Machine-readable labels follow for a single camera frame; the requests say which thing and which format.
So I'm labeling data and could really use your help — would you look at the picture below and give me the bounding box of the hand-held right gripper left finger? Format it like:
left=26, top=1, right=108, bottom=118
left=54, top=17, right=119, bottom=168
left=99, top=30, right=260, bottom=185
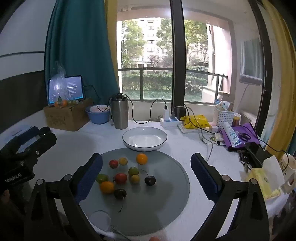
left=24, top=152, right=103, bottom=241

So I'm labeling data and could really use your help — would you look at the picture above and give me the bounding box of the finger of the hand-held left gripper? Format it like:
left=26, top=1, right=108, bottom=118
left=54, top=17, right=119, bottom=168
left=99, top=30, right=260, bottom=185
left=16, top=133, right=57, bottom=166
left=9, top=126, right=39, bottom=153

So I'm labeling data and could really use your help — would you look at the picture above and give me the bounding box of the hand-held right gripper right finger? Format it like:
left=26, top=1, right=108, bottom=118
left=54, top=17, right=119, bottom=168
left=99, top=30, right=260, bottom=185
left=190, top=152, right=271, bottom=241

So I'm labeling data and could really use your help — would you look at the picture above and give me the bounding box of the small orange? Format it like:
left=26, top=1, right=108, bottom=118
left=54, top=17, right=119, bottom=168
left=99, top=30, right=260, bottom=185
left=136, top=153, right=148, bottom=165
left=100, top=181, right=115, bottom=194

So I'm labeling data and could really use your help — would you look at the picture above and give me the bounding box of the dark cherry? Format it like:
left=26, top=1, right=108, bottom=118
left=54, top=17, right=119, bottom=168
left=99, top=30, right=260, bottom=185
left=141, top=170, right=156, bottom=186
left=113, top=189, right=127, bottom=212

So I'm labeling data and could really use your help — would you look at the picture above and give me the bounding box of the white plate with dark rim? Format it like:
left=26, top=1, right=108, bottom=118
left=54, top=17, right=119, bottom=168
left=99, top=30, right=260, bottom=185
left=122, top=127, right=167, bottom=152

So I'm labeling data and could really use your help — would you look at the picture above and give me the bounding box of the cardboard box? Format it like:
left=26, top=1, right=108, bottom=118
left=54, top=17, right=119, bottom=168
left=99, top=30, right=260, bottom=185
left=43, top=97, right=94, bottom=132

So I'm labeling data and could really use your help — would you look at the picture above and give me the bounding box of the clear round lid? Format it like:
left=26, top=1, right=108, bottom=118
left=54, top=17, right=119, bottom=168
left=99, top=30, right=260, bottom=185
left=89, top=210, right=112, bottom=232

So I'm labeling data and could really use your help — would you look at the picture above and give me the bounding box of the grey round placemat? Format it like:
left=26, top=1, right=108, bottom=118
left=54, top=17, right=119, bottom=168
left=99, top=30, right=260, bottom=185
left=79, top=148, right=190, bottom=236

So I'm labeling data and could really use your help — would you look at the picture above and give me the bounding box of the white flat box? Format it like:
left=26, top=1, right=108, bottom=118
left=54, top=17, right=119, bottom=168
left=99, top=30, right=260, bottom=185
left=178, top=123, right=201, bottom=133

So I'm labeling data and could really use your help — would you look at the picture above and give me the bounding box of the white tube bottle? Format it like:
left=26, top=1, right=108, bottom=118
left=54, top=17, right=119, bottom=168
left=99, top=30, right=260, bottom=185
left=222, top=122, right=242, bottom=147

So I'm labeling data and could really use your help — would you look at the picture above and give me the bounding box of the black clamp device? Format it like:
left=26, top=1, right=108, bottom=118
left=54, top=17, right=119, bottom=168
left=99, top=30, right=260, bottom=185
left=239, top=142, right=271, bottom=168

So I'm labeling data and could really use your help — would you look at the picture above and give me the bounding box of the yellow plastic bag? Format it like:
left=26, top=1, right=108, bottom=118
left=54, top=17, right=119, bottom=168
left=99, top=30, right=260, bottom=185
left=180, top=115, right=211, bottom=129

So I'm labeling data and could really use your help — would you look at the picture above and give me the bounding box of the clear plastic bag of fruit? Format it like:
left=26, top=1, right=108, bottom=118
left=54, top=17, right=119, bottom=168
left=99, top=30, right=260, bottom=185
left=50, top=61, right=78, bottom=108

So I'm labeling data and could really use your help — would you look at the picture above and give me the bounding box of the blue bowl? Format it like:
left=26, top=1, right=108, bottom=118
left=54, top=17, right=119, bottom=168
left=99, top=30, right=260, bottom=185
left=85, top=105, right=111, bottom=125

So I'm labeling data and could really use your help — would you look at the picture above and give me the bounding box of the yellow tissue pack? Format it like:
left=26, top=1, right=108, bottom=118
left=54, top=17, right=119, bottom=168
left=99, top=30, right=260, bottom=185
left=245, top=155, right=285, bottom=201

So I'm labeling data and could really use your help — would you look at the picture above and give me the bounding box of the clear fork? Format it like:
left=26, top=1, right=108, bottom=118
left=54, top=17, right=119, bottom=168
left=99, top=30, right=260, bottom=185
left=109, top=225, right=132, bottom=241

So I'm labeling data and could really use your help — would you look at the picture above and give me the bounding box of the white plastic basket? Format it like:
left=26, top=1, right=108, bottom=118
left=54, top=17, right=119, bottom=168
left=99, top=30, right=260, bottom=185
left=213, top=105, right=234, bottom=128

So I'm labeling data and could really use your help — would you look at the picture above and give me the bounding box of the tablet with lit screen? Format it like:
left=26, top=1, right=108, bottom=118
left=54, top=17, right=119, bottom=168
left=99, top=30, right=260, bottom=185
left=47, top=75, right=85, bottom=105

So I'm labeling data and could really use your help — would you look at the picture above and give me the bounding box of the white bowl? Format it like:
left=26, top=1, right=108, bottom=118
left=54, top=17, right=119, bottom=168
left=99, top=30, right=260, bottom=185
left=90, top=105, right=110, bottom=113

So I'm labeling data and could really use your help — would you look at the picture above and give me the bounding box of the white power strip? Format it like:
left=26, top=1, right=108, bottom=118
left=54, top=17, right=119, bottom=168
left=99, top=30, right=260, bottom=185
left=160, top=117, right=183, bottom=128

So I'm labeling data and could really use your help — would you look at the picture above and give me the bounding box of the purple pouch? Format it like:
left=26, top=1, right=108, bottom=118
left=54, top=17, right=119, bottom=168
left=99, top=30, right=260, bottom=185
left=219, top=123, right=263, bottom=152

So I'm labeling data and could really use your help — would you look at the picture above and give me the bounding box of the black charger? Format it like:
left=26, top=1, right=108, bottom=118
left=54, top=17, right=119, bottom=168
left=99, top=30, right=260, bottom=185
left=173, top=106, right=186, bottom=120

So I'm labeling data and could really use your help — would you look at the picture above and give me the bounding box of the stainless steel kettle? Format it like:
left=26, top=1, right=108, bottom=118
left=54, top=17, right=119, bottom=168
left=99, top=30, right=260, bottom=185
left=110, top=93, right=129, bottom=130

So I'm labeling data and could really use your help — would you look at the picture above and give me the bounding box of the white mug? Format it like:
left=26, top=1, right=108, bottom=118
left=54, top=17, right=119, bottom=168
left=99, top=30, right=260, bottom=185
left=280, top=153, right=296, bottom=193

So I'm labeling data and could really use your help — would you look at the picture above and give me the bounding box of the teal curtain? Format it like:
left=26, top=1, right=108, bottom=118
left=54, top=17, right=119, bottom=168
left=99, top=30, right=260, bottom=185
left=45, top=0, right=121, bottom=105

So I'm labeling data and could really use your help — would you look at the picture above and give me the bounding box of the balcony railing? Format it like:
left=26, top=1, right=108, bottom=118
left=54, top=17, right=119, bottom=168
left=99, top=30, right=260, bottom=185
left=118, top=67, right=228, bottom=101

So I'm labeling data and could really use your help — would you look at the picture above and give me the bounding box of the yellow curtain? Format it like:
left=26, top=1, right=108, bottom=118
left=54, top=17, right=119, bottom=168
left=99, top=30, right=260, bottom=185
left=261, top=0, right=296, bottom=160
left=104, top=0, right=119, bottom=77

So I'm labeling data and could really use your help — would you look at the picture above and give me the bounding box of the grey cable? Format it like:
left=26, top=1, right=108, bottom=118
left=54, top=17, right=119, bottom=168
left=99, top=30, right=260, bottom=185
left=199, top=128, right=216, bottom=163

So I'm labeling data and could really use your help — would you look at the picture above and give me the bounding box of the black charger cable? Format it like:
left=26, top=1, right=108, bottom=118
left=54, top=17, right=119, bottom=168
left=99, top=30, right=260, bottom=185
left=184, top=107, right=222, bottom=135

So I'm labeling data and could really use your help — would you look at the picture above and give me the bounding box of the black tablet cable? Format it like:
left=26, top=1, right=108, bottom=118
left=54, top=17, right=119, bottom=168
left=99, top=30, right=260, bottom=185
left=83, top=84, right=102, bottom=109

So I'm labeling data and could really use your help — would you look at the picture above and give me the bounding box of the black charging cable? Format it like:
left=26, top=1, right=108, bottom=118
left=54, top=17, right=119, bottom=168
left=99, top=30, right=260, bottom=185
left=125, top=95, right=167, bottom=123

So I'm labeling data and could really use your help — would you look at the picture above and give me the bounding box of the dark door frame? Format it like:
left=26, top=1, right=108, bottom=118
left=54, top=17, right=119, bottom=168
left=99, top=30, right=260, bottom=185
left=248, top=0, right=273, bottom=137

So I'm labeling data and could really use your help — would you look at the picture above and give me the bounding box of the white wall-mounted appliance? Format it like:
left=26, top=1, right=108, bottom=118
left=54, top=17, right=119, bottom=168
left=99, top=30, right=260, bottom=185
left=239, top=38, right=264, bottom=85

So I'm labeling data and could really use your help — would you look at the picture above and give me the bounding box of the black window frame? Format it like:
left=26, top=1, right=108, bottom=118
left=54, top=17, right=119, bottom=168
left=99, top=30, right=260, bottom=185
left=169, top=0, right=185, bottom=109

